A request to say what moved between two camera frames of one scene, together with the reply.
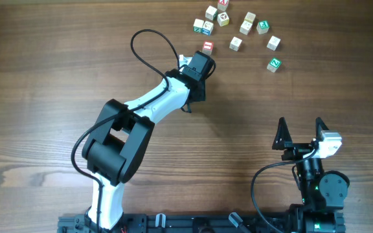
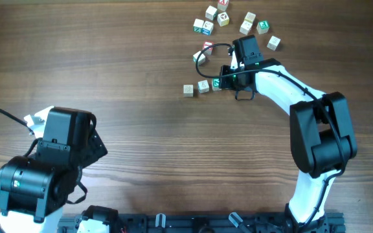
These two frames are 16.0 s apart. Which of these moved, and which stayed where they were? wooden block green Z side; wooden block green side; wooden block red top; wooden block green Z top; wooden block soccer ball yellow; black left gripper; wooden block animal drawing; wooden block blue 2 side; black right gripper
Moved: black left gripper; black right gripper; wooden block green Z top
Stayed: wooden block green side; wooden block blue 2 side; wooden block green Z side; wooden block soccer ball yellow; wooden block animal drawing; wooden block red top
